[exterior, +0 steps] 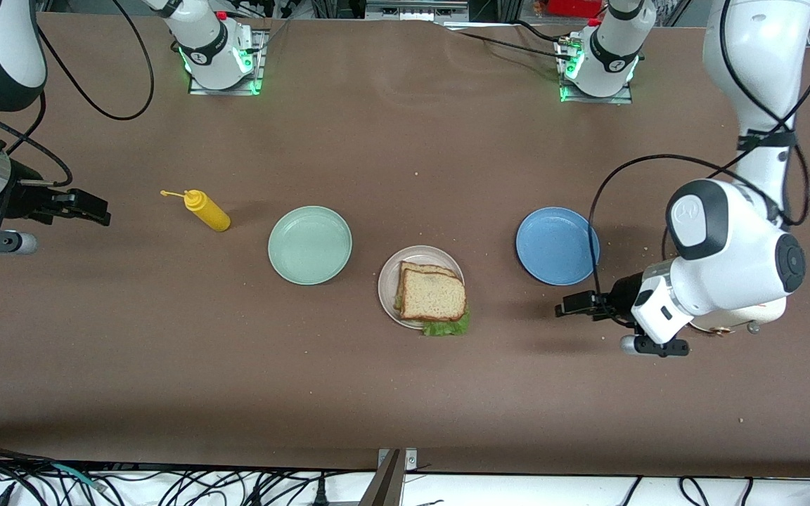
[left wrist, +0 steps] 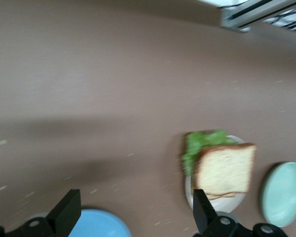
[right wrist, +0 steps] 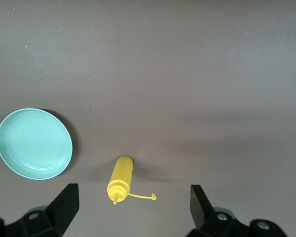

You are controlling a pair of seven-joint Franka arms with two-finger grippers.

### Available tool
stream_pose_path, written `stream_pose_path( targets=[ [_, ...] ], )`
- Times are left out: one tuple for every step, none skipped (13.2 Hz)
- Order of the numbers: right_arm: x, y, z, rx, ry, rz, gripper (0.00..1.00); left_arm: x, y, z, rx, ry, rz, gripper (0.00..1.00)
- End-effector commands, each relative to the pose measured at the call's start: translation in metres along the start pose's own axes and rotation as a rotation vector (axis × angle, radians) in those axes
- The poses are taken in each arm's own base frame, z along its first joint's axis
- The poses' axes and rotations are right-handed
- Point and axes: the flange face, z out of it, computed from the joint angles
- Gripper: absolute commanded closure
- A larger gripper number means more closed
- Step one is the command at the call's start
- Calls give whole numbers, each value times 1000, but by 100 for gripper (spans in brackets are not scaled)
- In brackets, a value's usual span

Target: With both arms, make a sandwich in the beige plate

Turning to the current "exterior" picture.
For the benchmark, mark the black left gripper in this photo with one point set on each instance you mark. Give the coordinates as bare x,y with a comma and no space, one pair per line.
621,289

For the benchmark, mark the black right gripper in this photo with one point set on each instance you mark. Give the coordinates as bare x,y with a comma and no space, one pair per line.
25,191

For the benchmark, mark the green lettuce leaf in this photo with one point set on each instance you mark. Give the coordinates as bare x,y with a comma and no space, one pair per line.
447,327

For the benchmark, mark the yellow mustard squeeze bottle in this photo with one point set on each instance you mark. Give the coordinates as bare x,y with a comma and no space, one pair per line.
209,214

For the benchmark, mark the brown bread slice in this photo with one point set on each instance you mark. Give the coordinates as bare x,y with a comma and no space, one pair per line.
433,295
426,267

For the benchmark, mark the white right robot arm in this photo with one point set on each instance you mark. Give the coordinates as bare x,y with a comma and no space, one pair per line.
211,53

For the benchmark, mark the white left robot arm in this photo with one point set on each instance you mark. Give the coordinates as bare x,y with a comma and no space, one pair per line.
728,260

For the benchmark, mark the blue plate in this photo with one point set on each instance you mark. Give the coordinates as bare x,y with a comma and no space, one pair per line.
557,246

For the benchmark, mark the beige plate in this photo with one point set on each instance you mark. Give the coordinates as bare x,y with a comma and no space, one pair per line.
387,281

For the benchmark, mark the mint green plate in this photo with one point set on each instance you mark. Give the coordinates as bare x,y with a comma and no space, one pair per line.
310,246

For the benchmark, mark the white toaster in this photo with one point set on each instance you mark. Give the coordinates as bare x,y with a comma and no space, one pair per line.
728,320

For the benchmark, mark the grey metal beam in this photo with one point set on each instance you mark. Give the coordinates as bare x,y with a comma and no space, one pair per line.
384,488

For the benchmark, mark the red background box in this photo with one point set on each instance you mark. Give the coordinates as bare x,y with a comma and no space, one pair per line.
574,7

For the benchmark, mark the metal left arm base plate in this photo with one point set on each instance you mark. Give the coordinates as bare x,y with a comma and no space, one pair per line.
630,98

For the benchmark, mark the metal table edge bracket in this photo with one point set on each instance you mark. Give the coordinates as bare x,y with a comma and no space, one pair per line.
410,460

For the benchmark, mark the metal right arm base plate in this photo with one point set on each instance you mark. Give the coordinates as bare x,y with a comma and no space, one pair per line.
259,70

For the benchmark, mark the aluminium frame profile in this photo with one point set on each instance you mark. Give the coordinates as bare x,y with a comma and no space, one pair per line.
415,8

